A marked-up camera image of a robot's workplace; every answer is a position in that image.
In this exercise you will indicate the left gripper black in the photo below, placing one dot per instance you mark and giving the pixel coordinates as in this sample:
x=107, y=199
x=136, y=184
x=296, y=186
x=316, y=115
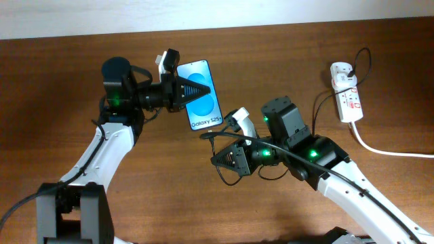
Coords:
x=174, y=91

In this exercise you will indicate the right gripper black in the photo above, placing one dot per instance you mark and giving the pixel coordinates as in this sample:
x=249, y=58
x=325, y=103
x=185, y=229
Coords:
x=244, y=159

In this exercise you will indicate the blue Galaxy smartphone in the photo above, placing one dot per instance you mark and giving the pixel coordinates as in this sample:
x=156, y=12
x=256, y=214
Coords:
x=205, y=111

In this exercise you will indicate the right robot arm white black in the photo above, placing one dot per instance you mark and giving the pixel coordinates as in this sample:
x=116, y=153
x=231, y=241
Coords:
x=320, y=162

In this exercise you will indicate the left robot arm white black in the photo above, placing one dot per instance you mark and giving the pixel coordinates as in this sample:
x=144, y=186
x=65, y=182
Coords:
x=76, y=209

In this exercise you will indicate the white charger adapter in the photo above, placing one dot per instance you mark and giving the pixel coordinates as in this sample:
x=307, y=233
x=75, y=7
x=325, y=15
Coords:
x=341, y=81

